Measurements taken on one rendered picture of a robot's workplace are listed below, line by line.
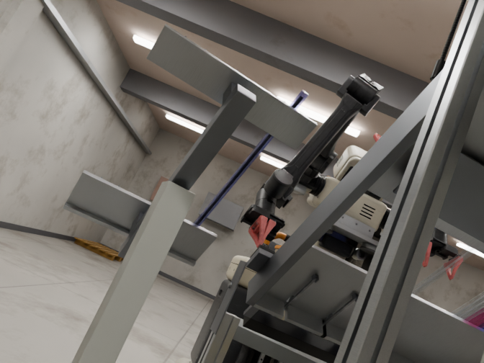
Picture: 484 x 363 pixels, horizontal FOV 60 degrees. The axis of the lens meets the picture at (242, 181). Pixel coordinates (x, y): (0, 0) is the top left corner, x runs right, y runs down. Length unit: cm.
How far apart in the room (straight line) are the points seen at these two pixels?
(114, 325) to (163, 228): 19
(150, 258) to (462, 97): 56
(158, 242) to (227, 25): 373
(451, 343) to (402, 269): 68
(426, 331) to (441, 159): 65
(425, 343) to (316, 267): 38
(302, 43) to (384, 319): 395
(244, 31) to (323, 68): 86
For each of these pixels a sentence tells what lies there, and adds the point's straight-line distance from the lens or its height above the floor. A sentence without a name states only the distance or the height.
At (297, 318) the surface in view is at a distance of 104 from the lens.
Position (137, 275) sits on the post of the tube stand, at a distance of 80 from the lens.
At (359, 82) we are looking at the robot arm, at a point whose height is 136.
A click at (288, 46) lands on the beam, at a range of 432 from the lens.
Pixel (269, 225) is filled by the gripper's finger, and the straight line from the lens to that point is 105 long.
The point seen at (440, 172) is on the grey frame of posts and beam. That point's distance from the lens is 57.
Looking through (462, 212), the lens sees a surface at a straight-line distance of 84.
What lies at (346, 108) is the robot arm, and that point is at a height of 128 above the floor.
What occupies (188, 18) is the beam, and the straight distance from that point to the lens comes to 446.
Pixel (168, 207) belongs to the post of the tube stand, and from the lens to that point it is 79.
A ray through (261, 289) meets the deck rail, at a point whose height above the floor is 72.
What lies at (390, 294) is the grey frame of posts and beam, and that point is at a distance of 52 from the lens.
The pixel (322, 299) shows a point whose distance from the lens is 103.
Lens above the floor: 73
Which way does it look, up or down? 12 degrees up
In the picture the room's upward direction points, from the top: 25 degrees clockwise
